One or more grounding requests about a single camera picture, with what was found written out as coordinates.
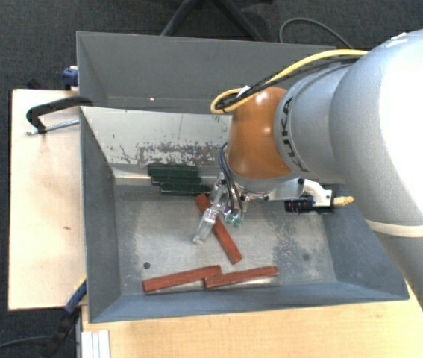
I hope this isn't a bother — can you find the red-brown flat block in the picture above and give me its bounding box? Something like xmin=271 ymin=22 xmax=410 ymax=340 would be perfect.
xmin=203 ymin=266 xmax=281 ymax=290
xmin=195 ymin=193 xmax=243 ymax=266
xmin=142 ymin=264 xmax=223 ymax=295

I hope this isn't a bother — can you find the dark green flat block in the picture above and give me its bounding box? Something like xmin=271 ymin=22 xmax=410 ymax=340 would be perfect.
xmin=150 ymin=175 xmax=202 ymax=186
xmin=160 ymin=183 xmax=213 ymax=197
xmin=147 ymin=163 xmax=200 ymax=178

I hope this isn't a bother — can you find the pale wood flat board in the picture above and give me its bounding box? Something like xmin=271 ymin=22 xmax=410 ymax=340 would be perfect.
xmin=7 ymin=89 xmax=87 ymax=312

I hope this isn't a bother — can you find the black cylinder on white bracket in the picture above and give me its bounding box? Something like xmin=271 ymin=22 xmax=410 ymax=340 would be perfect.
xmin=270 ymin=177 xmax=356 ymax=216

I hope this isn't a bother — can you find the grey metal bin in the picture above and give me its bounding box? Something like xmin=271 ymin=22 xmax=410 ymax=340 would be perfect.
xmin=75 ymin=31 xmax=410 ymax=324

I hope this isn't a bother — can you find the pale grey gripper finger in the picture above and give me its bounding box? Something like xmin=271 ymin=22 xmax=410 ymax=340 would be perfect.
xmin=192 ymin=209 xmax=213 ymax=245
xmin=200 ymin=211 xmax=219 ymax=245

